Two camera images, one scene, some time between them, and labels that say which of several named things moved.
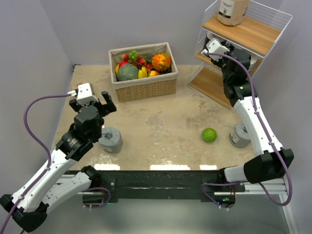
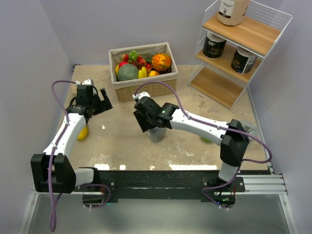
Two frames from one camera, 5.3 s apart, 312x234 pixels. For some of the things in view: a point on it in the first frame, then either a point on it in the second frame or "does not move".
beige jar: (232, 12) does not move
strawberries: (148, 67) does not move
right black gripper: (220, 61) → (145, 125)
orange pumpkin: (161, 63) does not move
